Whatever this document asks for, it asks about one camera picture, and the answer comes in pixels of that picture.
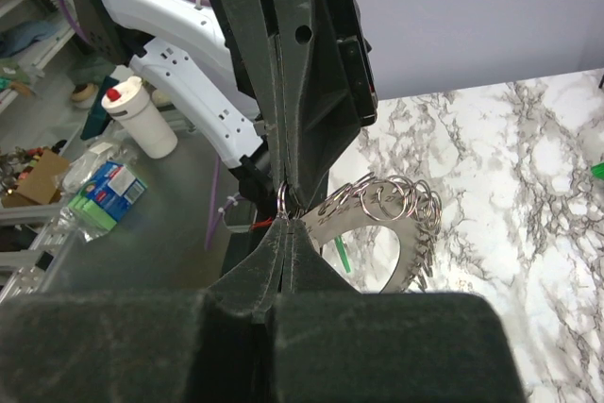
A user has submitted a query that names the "green key tag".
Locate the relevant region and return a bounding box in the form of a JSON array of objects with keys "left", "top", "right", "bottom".
[{"left": 334, "top": 235, "right": 352, "bottom": 274}]

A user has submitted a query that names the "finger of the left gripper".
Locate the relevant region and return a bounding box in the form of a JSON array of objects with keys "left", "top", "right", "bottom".
[
  {"left": 276, "top": 0, "right": 361, "bottom": 209},
  {"left": 210, "top": 0, "right": 287, "bottom": 186}
]

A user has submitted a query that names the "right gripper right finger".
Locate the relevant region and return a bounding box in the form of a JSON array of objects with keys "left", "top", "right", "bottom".
[{"left": 268, "top": 219, "right": 528, "bottom": 403}]

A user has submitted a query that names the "brown cardboard box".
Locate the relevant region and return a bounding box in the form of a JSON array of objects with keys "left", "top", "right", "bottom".
[{"left": 1, "top": 150, "right": 70, "bottom": 209}]

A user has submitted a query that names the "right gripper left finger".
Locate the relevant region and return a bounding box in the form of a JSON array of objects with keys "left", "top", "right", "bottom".
[{"left": 1, "top": 220, "right": 288, "bottom": 402}]

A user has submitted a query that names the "green white snack bag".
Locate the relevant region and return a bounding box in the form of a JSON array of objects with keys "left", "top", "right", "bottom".
[{"left": 591, "top": 163, "right": 604, "bottom": 180}]

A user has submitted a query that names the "white spray can red nozzle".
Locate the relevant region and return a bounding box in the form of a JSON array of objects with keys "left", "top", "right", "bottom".
[{"left": 101, "top": 76, "right": 177, "bottom": 159}]

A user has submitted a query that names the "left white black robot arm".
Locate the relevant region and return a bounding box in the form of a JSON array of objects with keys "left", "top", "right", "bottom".
[{"left": 65, "top": 0, "right": 378, "bottom": 211}]

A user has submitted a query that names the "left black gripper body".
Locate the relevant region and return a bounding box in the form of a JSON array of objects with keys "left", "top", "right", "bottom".
[{"left": 326, "top": 0, "right": 378, "bottom": 126}]

